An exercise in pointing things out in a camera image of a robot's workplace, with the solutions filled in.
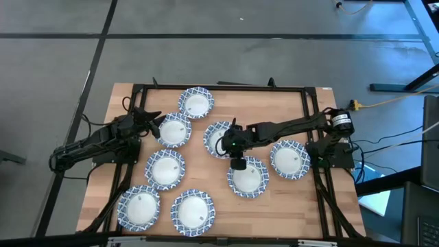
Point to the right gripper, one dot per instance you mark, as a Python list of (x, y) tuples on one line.
[(238, 139)]

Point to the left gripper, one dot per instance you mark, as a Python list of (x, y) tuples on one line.
[(141, 121)]

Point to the blue patterned paper bowl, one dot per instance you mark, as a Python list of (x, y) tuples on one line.
[(173, 133), (196, 104), (165, 170), (192, 212), (212, 137), (247, 181), (290, 160), (138, 208)]

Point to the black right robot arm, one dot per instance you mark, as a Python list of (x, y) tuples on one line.
[(291, 125)]

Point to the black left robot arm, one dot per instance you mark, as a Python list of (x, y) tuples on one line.
[(85, 144)]

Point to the silver aluminium bar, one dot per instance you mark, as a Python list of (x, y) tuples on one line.
[(317, 243), (125, 241)]

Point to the grey furniture foot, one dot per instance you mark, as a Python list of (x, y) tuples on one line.
[(12, 158)]

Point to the white paper sheet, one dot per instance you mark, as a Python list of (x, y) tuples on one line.
[(375, 203)]

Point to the black laptop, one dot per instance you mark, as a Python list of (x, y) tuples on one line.
[(411, 212)]

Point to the black monitor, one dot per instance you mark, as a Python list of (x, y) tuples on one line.
[(431, 144)]

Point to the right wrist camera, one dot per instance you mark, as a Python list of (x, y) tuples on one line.
[(238, 164)]

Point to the black aluminium rig frame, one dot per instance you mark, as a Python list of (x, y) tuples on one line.
[(205, 88)]

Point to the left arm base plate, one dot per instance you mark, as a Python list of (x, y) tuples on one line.
[(103, 158)]

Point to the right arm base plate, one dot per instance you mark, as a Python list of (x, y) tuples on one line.
[(339, 159)]

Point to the blue desk leg frame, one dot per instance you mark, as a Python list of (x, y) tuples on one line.
[(387, 87)]

